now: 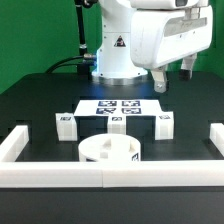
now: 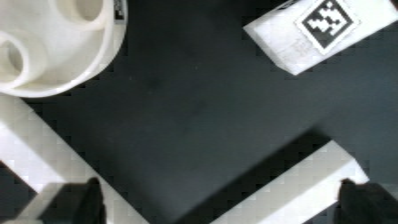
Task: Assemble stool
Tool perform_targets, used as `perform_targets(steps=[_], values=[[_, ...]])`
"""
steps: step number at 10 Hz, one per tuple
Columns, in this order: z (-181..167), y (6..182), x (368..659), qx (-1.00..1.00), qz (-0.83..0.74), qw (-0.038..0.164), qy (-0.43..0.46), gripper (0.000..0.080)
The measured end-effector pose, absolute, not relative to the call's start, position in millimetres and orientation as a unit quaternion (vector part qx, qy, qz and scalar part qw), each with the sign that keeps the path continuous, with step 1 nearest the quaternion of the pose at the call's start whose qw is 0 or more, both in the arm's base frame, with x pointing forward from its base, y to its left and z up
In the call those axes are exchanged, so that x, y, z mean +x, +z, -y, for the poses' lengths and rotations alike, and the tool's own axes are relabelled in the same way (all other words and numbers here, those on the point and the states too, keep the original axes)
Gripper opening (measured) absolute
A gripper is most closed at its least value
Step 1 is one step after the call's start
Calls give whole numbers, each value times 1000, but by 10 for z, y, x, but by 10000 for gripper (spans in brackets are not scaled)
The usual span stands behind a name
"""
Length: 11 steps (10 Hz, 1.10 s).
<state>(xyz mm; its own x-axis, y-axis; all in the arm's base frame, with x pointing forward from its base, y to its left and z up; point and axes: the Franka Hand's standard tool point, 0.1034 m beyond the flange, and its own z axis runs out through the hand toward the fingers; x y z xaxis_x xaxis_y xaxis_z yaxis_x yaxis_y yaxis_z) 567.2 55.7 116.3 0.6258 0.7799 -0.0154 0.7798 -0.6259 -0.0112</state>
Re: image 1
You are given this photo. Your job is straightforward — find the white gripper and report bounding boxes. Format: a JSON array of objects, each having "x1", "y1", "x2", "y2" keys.
[{"x1": 130, "y1": 6, "x2": 213, "y2": 93}]

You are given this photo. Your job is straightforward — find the white round stool seat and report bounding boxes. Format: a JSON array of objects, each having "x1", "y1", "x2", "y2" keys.
[{"x1": 78, "y1": 133, "x2": 141, "y2": 162}]

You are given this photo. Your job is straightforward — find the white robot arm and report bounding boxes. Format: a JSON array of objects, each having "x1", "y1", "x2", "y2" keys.
[{"x1": 92, "y1": 0, "x2": 213, "y2": 93}]

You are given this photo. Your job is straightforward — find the white marker sheet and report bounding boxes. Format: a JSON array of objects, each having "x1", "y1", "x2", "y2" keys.
[{"x1": 74, "y1": 99, "x2": 162, "y2": 116}]

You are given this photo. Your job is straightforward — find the white U-shaped fence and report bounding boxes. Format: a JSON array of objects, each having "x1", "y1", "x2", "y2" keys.
[{"x1": 0, "y1": 125, "x2": 224, "y2": 188}]

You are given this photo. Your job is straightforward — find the black cable with connector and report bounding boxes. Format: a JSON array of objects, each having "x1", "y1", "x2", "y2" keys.
[{"x1": 45, "y1": 53, "x2": 98, "y2": 75}]

